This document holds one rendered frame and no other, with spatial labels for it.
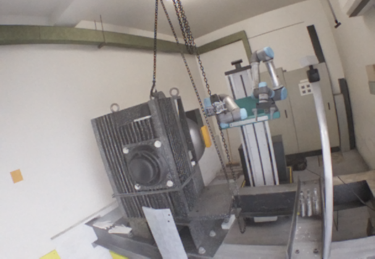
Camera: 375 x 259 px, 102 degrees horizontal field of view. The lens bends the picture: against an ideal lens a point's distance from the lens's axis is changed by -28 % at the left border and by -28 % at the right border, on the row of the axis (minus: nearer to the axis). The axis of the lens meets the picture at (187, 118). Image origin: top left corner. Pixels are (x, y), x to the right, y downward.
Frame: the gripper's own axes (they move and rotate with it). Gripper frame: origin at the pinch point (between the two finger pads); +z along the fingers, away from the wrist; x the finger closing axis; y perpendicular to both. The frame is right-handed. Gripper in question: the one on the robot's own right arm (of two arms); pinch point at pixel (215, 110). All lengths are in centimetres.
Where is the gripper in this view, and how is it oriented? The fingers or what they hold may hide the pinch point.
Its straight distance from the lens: 124.3
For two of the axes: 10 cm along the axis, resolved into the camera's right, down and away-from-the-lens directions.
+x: -9.3, 2.7, 2.5
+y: 3.0, 9.5, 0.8
